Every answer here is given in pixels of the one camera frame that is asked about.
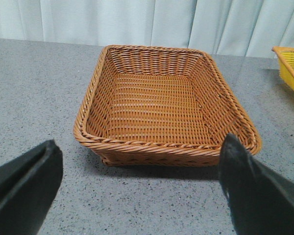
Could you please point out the pale grey-green curtain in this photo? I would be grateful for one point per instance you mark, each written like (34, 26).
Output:
(227, 27)

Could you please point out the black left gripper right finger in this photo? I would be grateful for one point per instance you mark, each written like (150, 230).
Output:
(261, 201)

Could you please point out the yellow woven basket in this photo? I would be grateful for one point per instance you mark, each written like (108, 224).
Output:
(285, 56)

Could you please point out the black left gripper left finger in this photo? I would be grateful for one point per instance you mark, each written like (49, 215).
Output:
(28, 186)

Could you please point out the brown wicker basket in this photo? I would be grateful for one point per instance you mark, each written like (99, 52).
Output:
(160, 106)

